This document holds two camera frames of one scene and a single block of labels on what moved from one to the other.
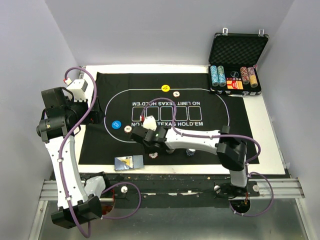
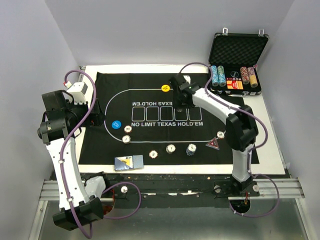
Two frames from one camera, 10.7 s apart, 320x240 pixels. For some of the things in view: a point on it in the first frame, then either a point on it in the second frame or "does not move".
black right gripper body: (148, 148) → (177, 102)
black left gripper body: (94, 116) does not move
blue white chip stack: (190, 152) does not move
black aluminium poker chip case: (232, 60) does not move
